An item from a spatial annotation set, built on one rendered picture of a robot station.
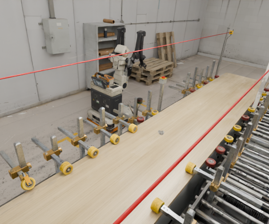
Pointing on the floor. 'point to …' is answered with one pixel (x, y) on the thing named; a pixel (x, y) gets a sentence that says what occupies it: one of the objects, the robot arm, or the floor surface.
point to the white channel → (268, 71)
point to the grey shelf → (93, 48)
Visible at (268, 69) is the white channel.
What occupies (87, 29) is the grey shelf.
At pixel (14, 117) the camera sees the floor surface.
